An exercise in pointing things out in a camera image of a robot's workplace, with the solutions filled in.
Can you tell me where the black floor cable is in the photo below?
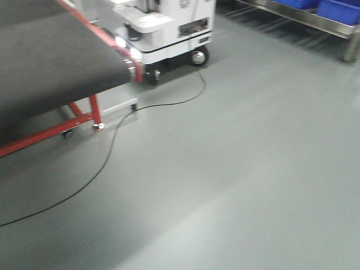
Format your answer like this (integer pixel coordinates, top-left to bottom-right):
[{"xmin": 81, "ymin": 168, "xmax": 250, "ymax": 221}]
[{"xmin": 0, "ymin": 70, "xmax": 208, "ymax": 227}]

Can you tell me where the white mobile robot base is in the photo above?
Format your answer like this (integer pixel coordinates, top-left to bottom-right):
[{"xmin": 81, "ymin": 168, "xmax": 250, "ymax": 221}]
[{"xmin": 112, "ymin": 0, "xmax": 216, "ymax": 86}]

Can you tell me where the blue plastic bin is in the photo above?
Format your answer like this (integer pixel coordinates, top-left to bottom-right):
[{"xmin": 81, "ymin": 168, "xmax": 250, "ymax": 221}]
[
  {"xmin": 317, "ymin": 0, "xmax": 359, "ymax": 25},
  {"xmin": 274, "ymin": 0, "xmax": 320, "ymax": 10}
]

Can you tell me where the steel shelf rack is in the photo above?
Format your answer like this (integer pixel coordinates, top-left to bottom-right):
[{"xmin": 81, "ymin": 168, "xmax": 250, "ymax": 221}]
[{"xmin": 239, "ymin": 1, "xmax": 359, "ymax": 62}]

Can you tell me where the black conveyor belt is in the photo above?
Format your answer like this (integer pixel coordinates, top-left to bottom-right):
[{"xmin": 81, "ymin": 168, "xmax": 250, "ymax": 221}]
[{"xmin": 0, "ymin": 0, "xmax": 133, "ymax": 138}]

